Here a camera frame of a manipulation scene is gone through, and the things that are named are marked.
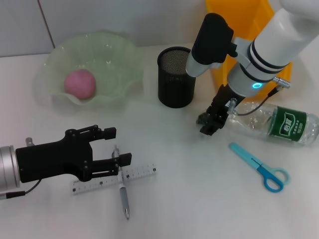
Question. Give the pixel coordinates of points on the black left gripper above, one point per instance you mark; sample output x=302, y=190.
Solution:
x=54, y=159

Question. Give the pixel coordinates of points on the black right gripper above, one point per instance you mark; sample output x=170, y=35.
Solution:
x=223, y=104

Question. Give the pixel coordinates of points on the pink peach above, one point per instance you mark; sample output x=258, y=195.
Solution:
x=79, y=84

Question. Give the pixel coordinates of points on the clear green-label water bottle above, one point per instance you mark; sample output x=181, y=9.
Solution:
x=286, y=124

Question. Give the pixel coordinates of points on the transparent plastic ruler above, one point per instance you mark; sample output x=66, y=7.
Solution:
x=139, y=171

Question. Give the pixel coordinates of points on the silver ballpoint pen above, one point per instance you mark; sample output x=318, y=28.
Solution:
x=123, y=196

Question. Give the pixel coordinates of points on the black mesh pen holder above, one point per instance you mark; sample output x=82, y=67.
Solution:
x=174, y=92

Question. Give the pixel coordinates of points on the blue scissors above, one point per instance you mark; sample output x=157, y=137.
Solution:
x=261, y=169

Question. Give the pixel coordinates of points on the green glass fruit bowl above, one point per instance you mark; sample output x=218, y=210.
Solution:
x=112, y=64

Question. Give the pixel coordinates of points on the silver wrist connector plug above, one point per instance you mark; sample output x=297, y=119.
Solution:
x=30, y=141

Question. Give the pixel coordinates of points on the yellow plastic bin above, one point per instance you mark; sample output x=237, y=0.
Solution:
x=246, y=20

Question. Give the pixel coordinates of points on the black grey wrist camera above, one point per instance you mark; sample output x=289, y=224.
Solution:
x=214, y=39

